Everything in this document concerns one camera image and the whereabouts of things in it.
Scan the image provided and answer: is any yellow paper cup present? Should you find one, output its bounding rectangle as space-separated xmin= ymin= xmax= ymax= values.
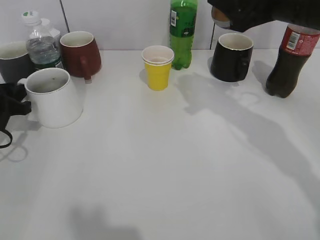
xmin=141 ymin=45 xmax=175 ymax=91

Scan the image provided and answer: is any dark cola bottle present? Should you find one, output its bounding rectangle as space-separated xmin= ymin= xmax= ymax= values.
xmin=265 ymin=24 xmax=320 ymax=99

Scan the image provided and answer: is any black ceramic mug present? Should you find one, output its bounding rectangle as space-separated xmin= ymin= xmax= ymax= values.
xmin=210 ymin=33 xmax=254 ymax=83

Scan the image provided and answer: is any dark grey ceramic mug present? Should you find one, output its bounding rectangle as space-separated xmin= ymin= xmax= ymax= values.
xmin=0 ymin=41 xmax=35 ymax=84

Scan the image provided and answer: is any clear water bottle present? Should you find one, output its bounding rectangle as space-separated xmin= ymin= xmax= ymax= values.
xmin=21 ymin=10 xmax=64 ymax=70

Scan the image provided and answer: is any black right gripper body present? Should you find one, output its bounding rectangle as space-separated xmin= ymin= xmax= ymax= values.
xmin=208 ymin=0 xmax=320 ymax=33

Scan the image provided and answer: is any green soda bottle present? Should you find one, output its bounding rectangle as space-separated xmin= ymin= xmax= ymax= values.
xmin=169 ymin=0 xmax=198 ymax=70

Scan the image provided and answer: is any white ceramic mug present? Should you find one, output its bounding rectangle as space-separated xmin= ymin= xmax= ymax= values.
xmin=17 ymin=67 xmax=84 ymax=129

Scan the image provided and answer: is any dark red ceramic mug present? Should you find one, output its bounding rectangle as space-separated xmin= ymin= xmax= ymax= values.
xmin=59 ymin=31 xmax=102 ymax=81

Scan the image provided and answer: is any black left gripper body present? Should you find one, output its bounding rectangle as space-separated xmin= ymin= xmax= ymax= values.
xmin=0 ymin=83 xmax=32 ymax=131

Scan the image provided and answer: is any brown coffee drink bottle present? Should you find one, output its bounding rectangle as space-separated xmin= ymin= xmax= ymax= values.
xmin=211 ymin=6 xmax=231 ymax=29

